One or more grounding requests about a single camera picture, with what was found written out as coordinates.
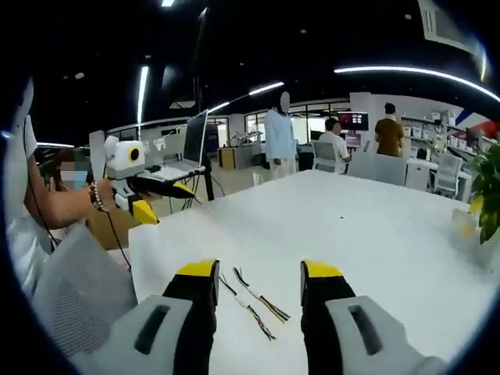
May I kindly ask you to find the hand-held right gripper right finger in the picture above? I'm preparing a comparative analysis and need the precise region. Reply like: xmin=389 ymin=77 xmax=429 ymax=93
xmin=299 ymin=259 xmax=447 ymax=375

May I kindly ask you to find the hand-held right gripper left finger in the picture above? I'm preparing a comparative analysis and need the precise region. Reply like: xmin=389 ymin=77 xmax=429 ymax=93
xmin=69 ymin=258 xmax=220 ymax=375

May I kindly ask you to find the JST connector cable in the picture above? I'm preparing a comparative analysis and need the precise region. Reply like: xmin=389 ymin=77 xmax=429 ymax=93
xmin=218 ymin=272 xmax=277 ymax=341
xmin=232 ymin=266 xmax=291 ymax=323

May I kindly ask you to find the person's left hand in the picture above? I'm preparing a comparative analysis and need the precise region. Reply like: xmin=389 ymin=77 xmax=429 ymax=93
xmin=93 ymin=177 xmax=119 ymax=211

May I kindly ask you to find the cardboard box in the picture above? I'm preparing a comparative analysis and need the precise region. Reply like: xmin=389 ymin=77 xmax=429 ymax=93
xmin=88 ymin=205 xmax=140 ymax=251

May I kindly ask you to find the open silver laptop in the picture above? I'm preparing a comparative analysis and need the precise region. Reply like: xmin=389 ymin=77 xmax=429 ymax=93
xmin=155 ymin=109 xmax=210 ymax=179

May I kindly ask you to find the grey mesh chair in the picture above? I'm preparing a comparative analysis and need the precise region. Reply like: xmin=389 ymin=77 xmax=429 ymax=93
xmin=31 ymin=224 xmax=138 ymax=359

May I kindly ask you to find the person's white shirt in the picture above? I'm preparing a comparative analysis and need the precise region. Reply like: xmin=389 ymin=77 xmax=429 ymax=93
xmin=5 ymin=77 xmax=54 ymax=298

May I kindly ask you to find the white plant pot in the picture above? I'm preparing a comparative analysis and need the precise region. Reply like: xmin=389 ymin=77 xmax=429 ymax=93
xmin=452 ymin=208 xmax=480 ymax=240

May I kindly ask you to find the grey office chair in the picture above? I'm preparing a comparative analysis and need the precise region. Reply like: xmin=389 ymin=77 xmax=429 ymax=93
xmin=347 ymin=152 xmax=408 ymax=188
xmin=311 ymin=141 xmax=338 ymax=172
xmin=432 ymin=155 xmax=463 ymax=197

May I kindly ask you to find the red lit monitor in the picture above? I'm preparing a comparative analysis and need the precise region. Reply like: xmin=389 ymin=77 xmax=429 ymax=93
xmin=337 ymin=111 xmax=370 ymax=132

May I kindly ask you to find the green potted plant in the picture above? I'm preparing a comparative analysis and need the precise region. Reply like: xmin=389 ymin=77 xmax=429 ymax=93
xmin=470 ymin=143 xmax=500 ymax=245

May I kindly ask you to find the long ceiling light strip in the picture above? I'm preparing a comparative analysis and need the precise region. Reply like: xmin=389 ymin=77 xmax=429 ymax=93
xmin=334 ymin=66 xmax=500 ymax=103

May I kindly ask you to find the ceiling air conditioner unit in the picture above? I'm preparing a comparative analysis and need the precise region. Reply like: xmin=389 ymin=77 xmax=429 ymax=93
xmin=416 ymin=0 xmax=488 ymax=56

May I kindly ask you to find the beaded bracelet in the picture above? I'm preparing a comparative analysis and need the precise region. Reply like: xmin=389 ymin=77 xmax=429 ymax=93
xmin=88 ymin=179 xmax=109 ymax=213

